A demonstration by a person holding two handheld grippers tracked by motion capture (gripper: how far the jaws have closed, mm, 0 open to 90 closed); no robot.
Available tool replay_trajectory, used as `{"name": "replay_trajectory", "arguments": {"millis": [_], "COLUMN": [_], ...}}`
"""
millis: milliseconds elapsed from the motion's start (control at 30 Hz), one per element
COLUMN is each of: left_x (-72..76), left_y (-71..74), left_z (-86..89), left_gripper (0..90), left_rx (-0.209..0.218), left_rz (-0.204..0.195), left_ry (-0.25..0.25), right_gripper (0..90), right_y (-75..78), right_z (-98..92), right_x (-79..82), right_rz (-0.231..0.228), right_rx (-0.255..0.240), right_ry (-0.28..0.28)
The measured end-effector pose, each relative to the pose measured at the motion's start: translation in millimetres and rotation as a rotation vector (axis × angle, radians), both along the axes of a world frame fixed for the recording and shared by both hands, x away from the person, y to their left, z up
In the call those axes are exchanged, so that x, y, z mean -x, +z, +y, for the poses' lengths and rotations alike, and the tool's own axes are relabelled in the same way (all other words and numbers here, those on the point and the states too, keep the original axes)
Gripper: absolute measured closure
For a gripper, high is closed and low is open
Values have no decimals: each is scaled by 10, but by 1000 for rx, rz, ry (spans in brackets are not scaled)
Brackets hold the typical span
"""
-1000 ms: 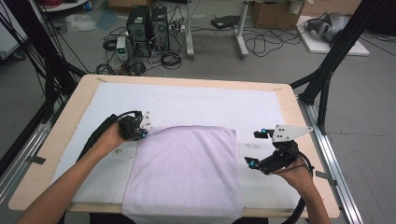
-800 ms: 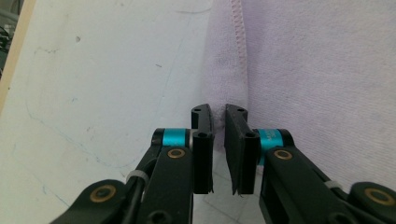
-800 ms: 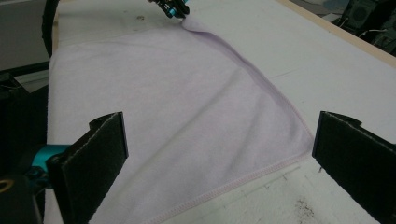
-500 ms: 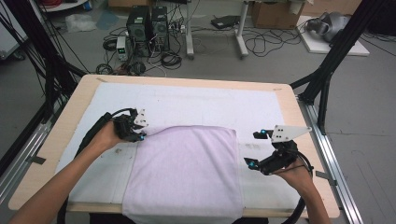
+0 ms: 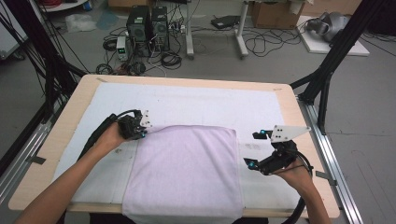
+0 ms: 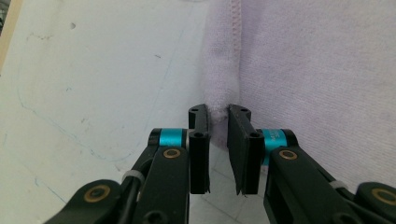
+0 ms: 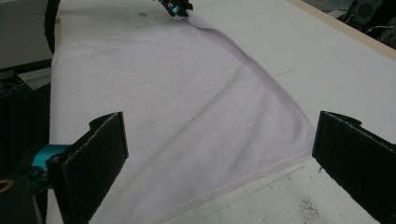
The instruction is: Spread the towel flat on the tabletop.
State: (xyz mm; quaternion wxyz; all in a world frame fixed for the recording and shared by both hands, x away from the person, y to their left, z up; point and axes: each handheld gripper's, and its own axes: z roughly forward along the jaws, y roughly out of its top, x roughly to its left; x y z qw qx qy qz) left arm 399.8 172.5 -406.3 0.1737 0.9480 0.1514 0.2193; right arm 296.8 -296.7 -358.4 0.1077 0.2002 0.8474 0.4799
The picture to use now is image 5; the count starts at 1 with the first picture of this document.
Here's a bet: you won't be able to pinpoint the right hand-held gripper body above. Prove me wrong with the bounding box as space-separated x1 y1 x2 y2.
258 124 312 176

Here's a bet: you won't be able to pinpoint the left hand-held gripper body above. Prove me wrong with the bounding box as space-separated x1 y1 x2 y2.
117 108 154 141

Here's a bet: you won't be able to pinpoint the lilac towel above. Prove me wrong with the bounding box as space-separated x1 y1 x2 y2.
121 124 245 224

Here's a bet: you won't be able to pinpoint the person's left hand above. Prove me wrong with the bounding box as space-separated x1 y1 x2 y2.
94 122 129 154

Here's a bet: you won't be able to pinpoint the person's right hand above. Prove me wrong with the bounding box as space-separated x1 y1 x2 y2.
273 158 313 192

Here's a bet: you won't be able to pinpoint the black tape strip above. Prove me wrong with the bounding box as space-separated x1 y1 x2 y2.
25 155 47 165
315 170 338 187

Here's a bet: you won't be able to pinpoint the white grid mat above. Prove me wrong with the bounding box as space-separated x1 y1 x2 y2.
52 82 302 210

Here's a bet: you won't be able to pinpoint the white power supply box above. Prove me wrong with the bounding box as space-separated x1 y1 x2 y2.
116 35 130 62

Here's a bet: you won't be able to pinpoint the large black computer tower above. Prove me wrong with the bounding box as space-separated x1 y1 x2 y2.
125 5 152 58

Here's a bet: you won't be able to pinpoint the slim black computer tower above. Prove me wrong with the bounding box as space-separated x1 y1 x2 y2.
150 6 171 52

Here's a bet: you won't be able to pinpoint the white desk leg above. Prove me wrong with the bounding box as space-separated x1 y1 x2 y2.
184 0 196 61
234 0 250 60

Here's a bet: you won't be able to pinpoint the white floor board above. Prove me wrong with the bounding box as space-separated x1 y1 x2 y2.
295 15 371 57

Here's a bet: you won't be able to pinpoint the clear plastic bag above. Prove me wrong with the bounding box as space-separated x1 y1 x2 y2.
64 13 98 34

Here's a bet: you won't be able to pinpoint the black flat device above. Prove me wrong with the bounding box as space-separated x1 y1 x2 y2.
210 14 242 30

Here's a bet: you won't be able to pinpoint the brown cardboard box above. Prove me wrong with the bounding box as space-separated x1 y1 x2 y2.
250 0 306 30

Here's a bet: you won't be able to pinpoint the white round table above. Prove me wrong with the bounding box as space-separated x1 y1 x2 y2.
39 0 90 13

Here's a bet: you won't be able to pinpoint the white cabinet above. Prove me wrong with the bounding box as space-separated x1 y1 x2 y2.
0 6 30 61

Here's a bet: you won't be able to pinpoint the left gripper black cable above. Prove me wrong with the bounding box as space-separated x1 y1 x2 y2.
78 108 140 161

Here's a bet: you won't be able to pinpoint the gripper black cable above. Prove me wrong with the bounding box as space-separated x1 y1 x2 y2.
78 108 140 161
279 151 315 224

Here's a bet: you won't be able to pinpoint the aluminium rail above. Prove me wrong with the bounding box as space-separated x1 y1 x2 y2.
298 98 364 224
0 120 53 204

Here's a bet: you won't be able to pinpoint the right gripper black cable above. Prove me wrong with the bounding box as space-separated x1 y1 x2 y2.
279 151 315 224

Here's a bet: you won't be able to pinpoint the coiled black cable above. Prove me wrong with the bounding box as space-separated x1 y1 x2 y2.
160 50 183 71

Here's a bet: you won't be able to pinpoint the loose black floor cables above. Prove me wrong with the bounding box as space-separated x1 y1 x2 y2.
242 26 310 59

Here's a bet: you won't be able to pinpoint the black frame stand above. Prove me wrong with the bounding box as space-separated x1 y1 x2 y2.
289 0 388 136
0 0 89 124

